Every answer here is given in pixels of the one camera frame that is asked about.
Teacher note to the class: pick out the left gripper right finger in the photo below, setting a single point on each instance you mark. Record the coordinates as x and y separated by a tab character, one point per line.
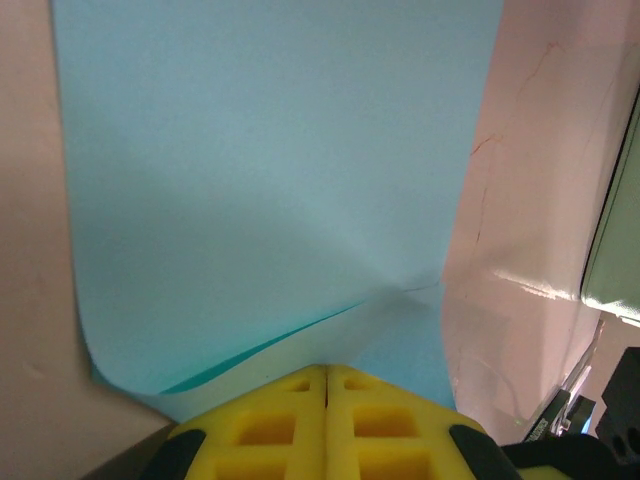
400	440

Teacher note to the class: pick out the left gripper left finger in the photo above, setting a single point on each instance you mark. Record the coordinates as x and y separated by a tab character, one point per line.
260	440

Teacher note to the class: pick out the light blue paper sheet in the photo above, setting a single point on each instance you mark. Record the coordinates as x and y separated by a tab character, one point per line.
275	175

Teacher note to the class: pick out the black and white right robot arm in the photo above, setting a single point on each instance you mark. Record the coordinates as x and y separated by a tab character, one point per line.
625	400

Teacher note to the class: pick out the black device at table edge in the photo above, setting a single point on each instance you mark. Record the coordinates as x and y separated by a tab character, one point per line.
555	405

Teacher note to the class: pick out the mint green zip case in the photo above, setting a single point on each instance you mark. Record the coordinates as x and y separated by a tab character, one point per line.
620	225

